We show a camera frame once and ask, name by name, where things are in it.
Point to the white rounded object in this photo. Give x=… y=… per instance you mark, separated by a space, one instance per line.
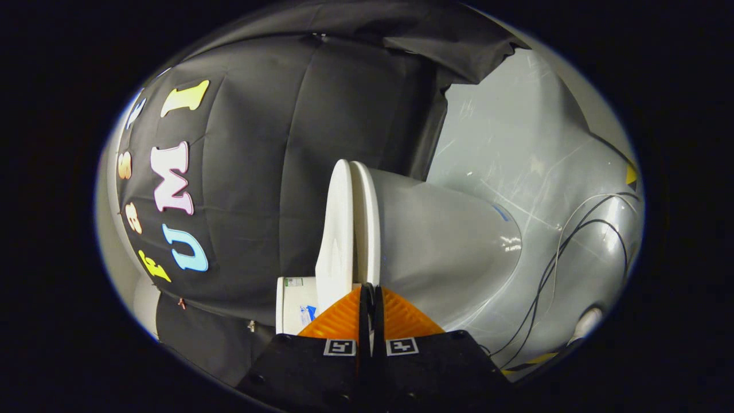
x=585 y=322

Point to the white ceramic toilet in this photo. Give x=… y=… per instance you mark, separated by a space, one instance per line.
x=447 y=246

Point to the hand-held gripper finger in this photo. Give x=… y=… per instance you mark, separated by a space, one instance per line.
x=377 y=321
x=363 y=327

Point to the black backdrop cloth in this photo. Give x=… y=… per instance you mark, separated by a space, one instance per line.
x=258 y=172

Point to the white toilet seat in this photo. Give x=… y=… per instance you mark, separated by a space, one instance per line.
x=368 y=229

